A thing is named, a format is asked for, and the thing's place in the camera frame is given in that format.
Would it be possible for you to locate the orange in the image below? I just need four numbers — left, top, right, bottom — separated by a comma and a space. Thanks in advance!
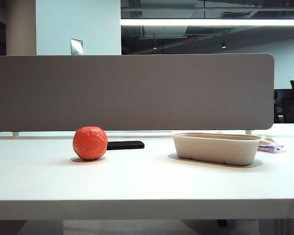
73, 126, 109, 161

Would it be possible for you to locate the white vented cabinet panel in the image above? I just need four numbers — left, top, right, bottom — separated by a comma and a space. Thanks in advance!
273, 218, 293, 235

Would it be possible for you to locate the black smartphone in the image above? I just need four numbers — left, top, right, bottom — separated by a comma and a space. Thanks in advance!
105, 141, 145, 150

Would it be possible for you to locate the beige paper lunchbox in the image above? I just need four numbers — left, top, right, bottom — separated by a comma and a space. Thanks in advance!
171, 132, 262, 166

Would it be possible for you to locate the grey fabric desk divider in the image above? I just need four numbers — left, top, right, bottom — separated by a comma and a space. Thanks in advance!
0, 53, 275, 134

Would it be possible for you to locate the silver wall switch plate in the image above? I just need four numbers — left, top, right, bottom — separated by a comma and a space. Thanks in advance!
70, 38, 83, 56

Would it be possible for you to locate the beige crumpled paper item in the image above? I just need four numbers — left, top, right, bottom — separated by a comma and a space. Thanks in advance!
260, 135, 276, 144

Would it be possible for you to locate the purple white snack packet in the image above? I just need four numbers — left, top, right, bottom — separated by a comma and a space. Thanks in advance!
257, 143, 284, 154

